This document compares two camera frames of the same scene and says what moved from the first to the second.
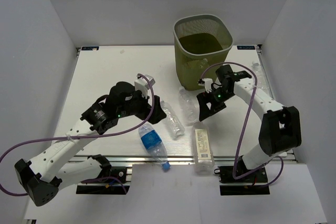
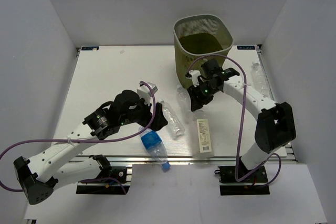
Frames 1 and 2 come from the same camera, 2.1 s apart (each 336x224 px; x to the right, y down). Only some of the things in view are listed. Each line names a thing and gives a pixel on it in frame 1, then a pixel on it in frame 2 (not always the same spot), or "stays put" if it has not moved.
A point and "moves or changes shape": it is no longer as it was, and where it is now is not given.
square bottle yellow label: (204, 163) moves or changes shape
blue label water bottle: (152, 140) stays put
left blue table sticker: (89, 48) stays put
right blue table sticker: (244, 47) stays put
